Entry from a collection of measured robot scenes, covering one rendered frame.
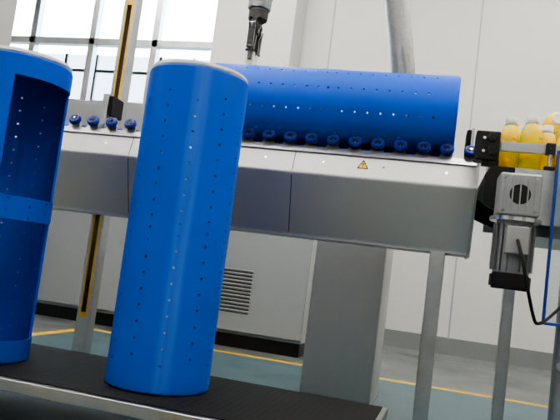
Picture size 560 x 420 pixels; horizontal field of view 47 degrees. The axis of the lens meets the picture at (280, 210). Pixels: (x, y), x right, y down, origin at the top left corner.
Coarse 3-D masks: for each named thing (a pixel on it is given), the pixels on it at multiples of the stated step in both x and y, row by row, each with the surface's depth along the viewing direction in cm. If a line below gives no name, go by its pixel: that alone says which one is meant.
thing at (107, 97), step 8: (104, 96) 245; (112, 96) 245; (104, 104) 245; (112, 104) 245; (120, 104) 250; (104, 112) 244; (112, 112) 245; (120, 112) 251; (104, 120) 244; (120, 120) 252
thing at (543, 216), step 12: (492, 168) 194; (504, 168) 193; (516, 168) 192; (492, 180) 193; (552, 180) 190; (480, 192) 228; (492, 192) 193; (552, 192) 189; (480, 204) 236; (492, 204) 192; (540, 204) 190; (480, 216) 236; (540, 216) 189; (540, 228) 232; (540, 240) 198; (552, 360) 223; (552, 372) 222; (552, 384) 222; (552, 396) 221; (552, 408) 220
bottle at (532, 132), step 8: (528, 128) 199; (536, 128) 198; (520, 136) 202; (528, 136) 198; (536, 136) 198; (520, 152) 200; (520, 160) 199; (528, 160) 197; (536, 160) 197; (528, 168) 197; (536, 168) 197
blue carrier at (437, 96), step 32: (224, 64) 233; (256, 96) 222; (288, 96) 219; (320, 96) 217; (352, 96) 214; (384, 96) 212; (416, 96) 210; (448, 96) 208; (256, 128) 226; (288, 128) 222; (320, 128) 219; (352, 128) 216; (384, 128) 213; (416, 128) 211; (448, 128) 208
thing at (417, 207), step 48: (96, 144) 234; (96, 192) 236; (240, 192) 222; (288, 192) 218; (336, 192) 214; (384, 192) 210; (432, 192) 206; (336, 240) 217; (384, 240) 214; (432, 240) 210
